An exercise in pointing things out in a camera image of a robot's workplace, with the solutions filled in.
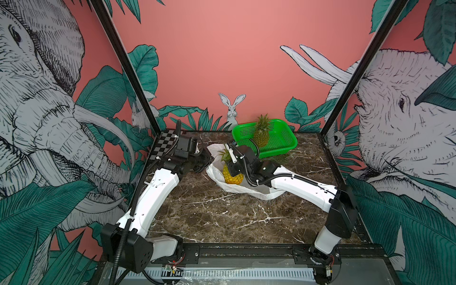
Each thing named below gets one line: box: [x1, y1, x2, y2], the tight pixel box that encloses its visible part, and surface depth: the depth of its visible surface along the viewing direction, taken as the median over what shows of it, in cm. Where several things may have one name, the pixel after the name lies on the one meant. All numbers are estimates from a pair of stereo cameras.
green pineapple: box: [254, 112, 271, 148], surface depth 103 cm
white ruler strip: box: [144, 268, 315, 279], surface depth 71 cm
